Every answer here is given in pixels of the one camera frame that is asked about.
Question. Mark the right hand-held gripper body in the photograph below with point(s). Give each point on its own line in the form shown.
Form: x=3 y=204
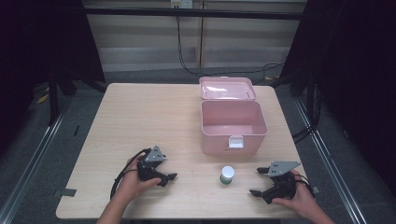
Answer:
x=281 y=186

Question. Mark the black curtain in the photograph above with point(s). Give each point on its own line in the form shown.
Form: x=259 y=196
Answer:
x=355 y=77
x=37 y=40

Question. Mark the person's left hand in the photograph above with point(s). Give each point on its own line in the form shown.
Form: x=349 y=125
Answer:
x=132 y=183

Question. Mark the black metal stand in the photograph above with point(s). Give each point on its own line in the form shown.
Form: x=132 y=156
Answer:
x=53 y=99

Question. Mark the person's right hand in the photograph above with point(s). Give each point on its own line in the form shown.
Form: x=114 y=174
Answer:
x=303 y=199

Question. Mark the white wall socket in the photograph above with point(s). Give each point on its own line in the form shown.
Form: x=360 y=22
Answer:
x=181 y=3

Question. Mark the metal floor rail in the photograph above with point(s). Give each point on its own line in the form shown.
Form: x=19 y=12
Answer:
x=333 y=174
x=28 y=174

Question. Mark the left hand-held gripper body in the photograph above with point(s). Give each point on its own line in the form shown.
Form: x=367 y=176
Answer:
x=151 y=156

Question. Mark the grey tape piece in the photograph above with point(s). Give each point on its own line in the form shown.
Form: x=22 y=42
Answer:
x=315 y=189
x=68 y=192

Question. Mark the yellow floor tape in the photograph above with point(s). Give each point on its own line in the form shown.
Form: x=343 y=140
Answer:
x=42 y=99

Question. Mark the pink plastic storage box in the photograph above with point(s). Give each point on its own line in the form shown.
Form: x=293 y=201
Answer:
x=232 y=118

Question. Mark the black horizontal frame bar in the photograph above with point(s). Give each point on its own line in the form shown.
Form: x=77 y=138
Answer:
x=186 y=13

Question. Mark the small white-capped green bottle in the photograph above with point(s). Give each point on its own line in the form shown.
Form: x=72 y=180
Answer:
x=227 y=174

